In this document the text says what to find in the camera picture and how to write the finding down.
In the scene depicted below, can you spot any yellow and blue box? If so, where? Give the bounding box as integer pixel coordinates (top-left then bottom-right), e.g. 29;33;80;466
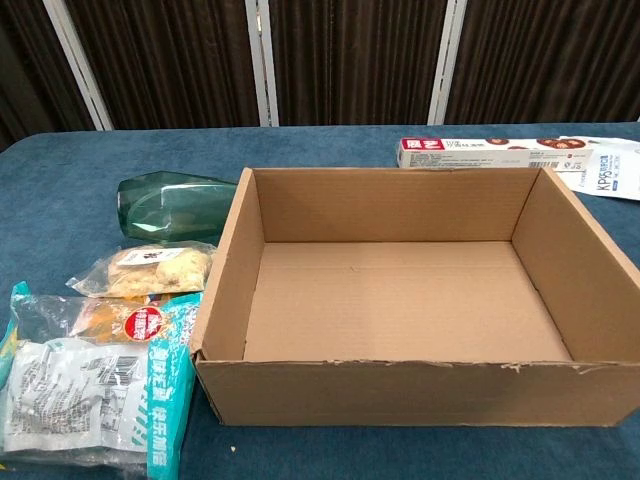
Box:
87;293;171;307

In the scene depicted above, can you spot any white and blue packet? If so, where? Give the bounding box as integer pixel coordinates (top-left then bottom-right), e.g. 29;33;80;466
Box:
557;135;640;202

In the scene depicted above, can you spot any dark brown partition panel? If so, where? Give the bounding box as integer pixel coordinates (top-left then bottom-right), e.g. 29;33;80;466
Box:
446;0;640;125
0;0;97;151
64;0;262;130
268;0;448;127

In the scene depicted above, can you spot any green transparent spray bottle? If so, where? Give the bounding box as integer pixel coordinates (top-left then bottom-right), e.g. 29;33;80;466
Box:
117;170;239;247

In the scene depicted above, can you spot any teal and white snack bag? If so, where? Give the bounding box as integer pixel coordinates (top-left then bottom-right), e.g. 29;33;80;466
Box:
0;281;204;480

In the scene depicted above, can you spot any blue table cloth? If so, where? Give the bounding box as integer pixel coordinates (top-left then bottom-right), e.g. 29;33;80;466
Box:
0;121;640;480

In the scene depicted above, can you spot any clear bag of pastries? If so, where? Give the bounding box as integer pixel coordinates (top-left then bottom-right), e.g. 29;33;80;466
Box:
66;240;219;300

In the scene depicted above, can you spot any long white red-label box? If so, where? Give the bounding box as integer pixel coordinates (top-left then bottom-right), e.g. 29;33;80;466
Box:
398;137;595;172

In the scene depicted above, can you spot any open brown cardboard box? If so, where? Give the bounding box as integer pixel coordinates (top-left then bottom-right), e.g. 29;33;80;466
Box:
188;166;640;428

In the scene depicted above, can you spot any white partition post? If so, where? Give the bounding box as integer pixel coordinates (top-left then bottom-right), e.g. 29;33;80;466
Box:
41;0;114;132
244;0;280;128
427;0;469;126

